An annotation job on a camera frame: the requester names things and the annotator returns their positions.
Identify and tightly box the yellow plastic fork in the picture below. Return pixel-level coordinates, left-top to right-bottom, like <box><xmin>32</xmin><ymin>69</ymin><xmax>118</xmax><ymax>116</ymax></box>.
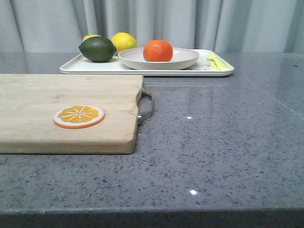
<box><xmin>207</xmin><ymin>52</ymin><xmax>230</xmax><ymax>71</ymax></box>

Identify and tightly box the grey curtain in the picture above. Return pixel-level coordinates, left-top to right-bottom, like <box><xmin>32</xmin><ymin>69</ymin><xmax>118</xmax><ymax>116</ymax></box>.
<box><xmin>0</xmin><ymin>0</ymin><xmax>304</xmax><ymax>53</ymax></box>

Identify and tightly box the white rectangular tray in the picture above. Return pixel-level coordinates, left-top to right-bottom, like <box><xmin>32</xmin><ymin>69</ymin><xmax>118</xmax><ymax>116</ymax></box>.
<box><xmin>60</xmin><ymin>47</ymin><xmax>234</xmax><ymax>77</ymax></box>

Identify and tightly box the yellow lemon front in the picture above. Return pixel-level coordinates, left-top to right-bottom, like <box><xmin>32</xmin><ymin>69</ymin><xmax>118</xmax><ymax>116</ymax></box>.
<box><xmin>111</xmin><ymin>32</ymin><xmax>137</xmax><ymax>54</ymax></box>

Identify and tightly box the orange slice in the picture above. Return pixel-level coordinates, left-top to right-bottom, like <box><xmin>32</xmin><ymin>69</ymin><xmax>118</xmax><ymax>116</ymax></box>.
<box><xmin>53</xmin><ymin>104</ymin><xmax>105</xmax><ymax>129</ymax></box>

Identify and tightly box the green lime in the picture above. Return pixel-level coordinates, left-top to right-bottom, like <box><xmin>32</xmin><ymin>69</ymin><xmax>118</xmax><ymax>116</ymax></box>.
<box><xmin>78</xmin><ymin>36</ymin><xmax>116</xmax><ymax>62</ymax></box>

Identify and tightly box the wooden cutting board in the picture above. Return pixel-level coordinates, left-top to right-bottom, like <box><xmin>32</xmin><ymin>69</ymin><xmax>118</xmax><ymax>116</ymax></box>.
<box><xmin>0</xmin><ymin>74</ymin><xmax>143</xmax><ymax>154</ymax></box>

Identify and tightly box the yellow lemon behind lime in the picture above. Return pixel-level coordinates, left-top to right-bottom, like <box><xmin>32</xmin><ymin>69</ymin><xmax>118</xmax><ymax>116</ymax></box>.
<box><xmin>82</xmin><ymin>34</ymin><xmax>100</xmax><ymax>41</ymax></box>

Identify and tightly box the beige round plate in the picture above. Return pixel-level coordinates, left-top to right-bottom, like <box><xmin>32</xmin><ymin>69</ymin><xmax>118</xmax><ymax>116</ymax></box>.
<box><xmin>118</xmin><ymin>48</ymin><xmax>200</xmax><ymax>70</ymax></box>

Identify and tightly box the orange fruit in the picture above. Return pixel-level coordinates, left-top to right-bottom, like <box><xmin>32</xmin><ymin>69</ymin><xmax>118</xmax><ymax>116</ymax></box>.
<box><xmin>143</xmin><ymin>40</ymin><xmax>173</xmax><ymax>62</ymax></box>

